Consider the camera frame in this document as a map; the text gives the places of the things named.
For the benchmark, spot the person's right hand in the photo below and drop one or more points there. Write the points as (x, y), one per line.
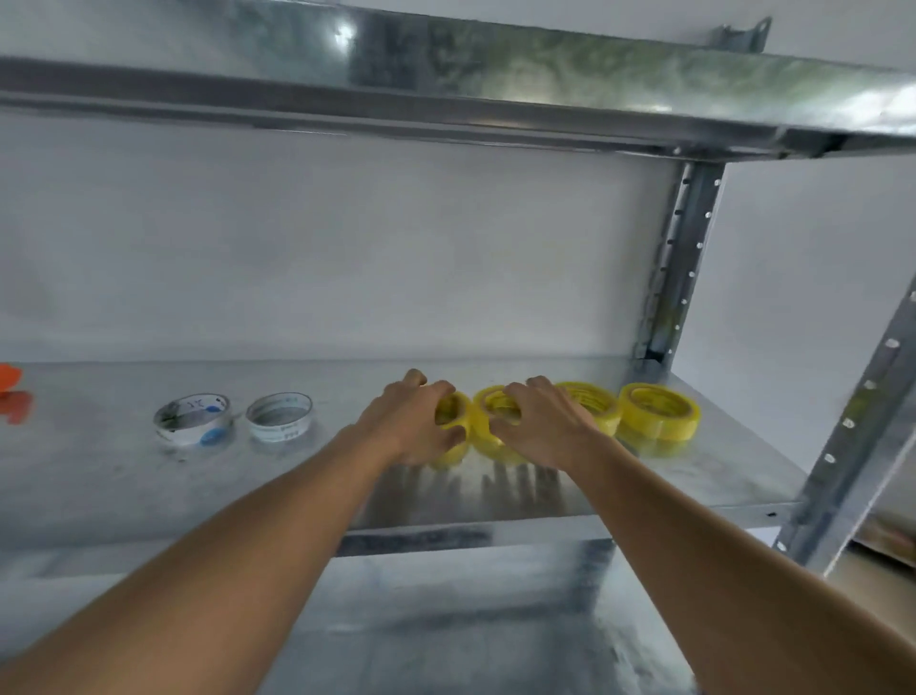
(547, 433)

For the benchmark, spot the person's left hand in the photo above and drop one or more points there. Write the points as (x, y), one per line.
(404, 426)

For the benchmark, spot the person's right thumb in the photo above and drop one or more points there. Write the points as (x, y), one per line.
(503, 432)

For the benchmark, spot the person's left thumb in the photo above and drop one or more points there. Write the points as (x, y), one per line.
(451, 440)

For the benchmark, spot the yellow tape roll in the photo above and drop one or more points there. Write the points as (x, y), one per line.
(662, 415)
(597, 404)
(456, 414)
(494, 408)

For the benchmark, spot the person's right forearm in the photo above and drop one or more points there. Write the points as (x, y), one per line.
(730, 580)

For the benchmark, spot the person's left forearm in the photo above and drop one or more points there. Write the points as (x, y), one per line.
(215, 573)

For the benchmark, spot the small white tape roll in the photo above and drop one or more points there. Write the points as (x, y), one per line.
(280, 419)

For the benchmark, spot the galvanized metal shelf board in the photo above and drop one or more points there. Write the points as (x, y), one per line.
(179, 487)
(444, 623)
(501, 79)

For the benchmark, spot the white tape roll blue print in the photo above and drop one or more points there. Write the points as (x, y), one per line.
(193, 422)

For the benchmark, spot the orange object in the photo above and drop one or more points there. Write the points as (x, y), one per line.
(7, 377)

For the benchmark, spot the perforated metal rack post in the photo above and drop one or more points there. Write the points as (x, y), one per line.
(683, 258)
(851, 444)

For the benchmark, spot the metal wall bracket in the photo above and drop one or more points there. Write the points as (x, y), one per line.
(744, 36)

